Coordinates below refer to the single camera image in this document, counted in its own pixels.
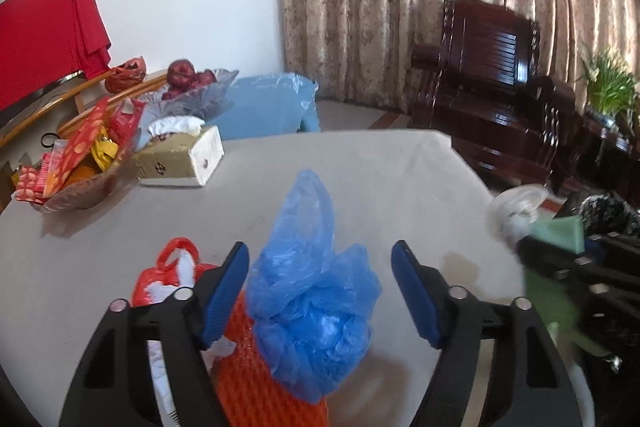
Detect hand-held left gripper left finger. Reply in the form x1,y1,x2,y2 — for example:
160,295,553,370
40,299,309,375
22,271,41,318
59,241,251,427

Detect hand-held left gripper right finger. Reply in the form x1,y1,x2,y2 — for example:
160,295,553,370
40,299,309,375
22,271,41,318
391,239,583,427

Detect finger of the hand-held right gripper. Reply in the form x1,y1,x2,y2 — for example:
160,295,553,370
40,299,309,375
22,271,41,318
516,234,608,283
585,231,640,259

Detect black-lined trash bin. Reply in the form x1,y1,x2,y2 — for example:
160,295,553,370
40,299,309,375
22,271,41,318
560,189,640,240

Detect white paper cup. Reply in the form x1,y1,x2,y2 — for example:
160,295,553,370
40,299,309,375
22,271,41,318
487,184,548,240

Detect blue plastic bag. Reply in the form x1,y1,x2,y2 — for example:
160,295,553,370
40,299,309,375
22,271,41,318
246,169,383,403

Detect dark wooden side table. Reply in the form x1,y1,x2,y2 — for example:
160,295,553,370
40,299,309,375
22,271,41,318
575,107,640,198

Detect orange foam net sleeve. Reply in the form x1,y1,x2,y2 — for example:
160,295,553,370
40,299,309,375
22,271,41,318
212,292,333,427

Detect white gold tissue box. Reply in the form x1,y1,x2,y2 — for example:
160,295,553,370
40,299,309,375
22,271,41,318
134,117,225,188

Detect potted narcissus plant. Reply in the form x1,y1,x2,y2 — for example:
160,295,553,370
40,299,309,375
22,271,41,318
577,47,640,128

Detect dark wooden armchair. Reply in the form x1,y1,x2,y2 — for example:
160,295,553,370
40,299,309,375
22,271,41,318
410,0,576,188

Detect blue covered stool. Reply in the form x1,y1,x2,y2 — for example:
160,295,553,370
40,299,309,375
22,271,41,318
207,72,321,140

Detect clear glass fruit bowl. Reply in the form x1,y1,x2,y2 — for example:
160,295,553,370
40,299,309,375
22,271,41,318
137,68,241,122

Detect basket of red snack packets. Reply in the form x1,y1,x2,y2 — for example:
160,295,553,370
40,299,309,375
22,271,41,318
12,99,146,212

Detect red apples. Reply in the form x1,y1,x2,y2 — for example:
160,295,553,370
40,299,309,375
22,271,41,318
162,59,218,100

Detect red crumpled bag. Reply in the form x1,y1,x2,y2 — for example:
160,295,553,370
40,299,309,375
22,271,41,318
104,57,147,94

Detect wooden television cabinet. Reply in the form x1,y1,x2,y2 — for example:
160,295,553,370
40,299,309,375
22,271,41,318
0,69,171,208

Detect black television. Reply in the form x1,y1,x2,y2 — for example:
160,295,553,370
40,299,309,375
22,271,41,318
0,69,86,132

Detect red cloth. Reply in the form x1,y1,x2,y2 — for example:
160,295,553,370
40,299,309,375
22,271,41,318
0,0,112,112

